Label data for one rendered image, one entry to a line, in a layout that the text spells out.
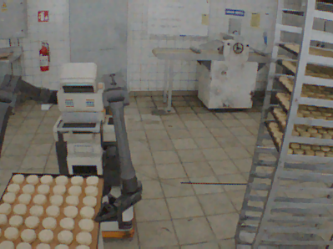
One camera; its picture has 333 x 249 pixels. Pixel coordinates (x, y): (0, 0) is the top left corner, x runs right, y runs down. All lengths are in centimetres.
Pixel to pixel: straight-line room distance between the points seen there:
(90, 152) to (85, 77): 51
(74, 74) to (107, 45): 353
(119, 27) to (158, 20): 69
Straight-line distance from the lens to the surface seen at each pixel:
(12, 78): 134
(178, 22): 519
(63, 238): 95
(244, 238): 218
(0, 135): 128
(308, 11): 117
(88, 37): 513
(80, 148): 185
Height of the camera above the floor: 164
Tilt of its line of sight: 24 degrees down
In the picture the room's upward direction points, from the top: 3 degrees clockwise
